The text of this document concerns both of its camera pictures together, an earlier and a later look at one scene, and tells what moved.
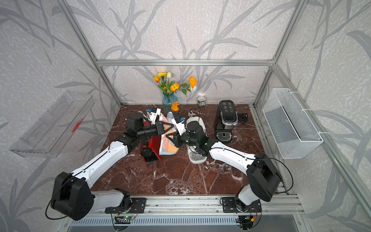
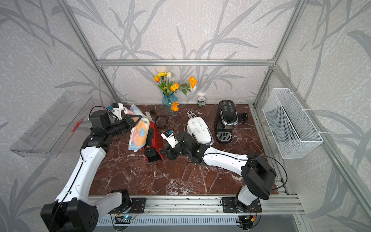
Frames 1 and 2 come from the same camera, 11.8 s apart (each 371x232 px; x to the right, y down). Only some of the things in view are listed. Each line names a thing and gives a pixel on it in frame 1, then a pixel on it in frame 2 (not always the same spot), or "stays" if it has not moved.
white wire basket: (292, 132) stays
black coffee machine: (226, 116) stays
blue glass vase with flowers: (169, 87) stays
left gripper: (159, 129) → (128, 118)
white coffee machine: (195, 124) stays
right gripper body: (186, 139) → (177, 152)
